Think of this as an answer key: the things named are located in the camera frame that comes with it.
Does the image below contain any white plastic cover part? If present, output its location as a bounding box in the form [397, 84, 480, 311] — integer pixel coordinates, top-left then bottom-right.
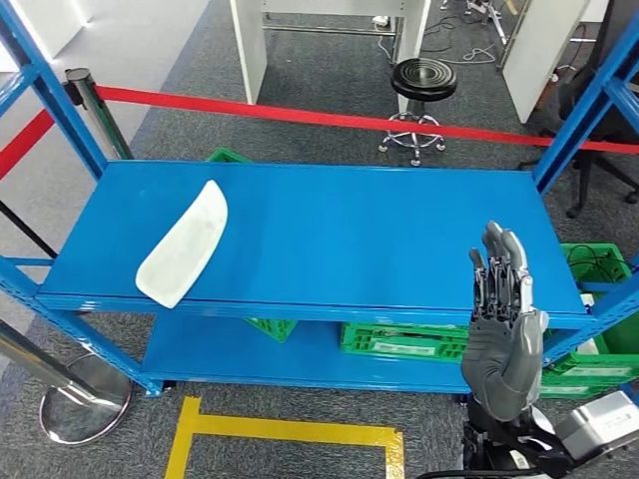
[134, 180, 229, 310]

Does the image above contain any black round stool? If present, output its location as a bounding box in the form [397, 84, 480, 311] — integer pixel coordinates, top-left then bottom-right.
[378, 57, 458, 168]

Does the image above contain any floor cable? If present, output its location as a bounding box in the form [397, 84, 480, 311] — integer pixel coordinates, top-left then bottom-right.
[377, 16, 500, 66]

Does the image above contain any white foam piece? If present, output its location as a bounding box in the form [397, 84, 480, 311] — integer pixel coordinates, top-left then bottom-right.
[580, 293, 601, 356]

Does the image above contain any thin black cable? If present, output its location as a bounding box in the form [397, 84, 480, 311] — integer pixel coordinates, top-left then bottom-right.
[566, 244, 632, 285]

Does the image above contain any chrome stanchion post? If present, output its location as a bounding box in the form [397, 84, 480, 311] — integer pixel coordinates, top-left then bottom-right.
[63, 67, 135, 162]
[0, 320, 134, 446]

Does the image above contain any black office chair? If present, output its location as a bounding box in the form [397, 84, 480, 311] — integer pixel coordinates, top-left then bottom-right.
[518, 0, 639, 220]

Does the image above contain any blue metal shelf rack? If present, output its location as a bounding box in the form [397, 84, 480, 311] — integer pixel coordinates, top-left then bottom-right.
[0, 0, 639, 406]

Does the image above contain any white table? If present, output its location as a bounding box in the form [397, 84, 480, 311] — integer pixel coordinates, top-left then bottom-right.
[229, 0, 433, 106]

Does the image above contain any white cabinet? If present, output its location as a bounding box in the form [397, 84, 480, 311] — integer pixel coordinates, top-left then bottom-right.
[501, 0, 610, 125]

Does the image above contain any chrome chair base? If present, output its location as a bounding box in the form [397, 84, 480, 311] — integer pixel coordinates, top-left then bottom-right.
[440, 0, 508, 46]

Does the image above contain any green plastic crate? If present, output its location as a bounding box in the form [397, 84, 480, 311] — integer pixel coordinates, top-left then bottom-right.
[340, 321, 471, 363]
[205, 146, 299, 343]
[539, 242, 639, 400]

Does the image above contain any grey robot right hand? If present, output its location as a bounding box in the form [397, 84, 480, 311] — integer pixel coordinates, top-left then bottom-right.
[460, 221, 550, 424]

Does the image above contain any red barrier belt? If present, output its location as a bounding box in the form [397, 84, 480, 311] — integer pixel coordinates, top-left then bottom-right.
[0, 109, 56, 181]
[94, 84, 639, 157]

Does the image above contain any black pole stand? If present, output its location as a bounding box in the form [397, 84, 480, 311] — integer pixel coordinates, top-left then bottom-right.
[0, 200, 58, 260]

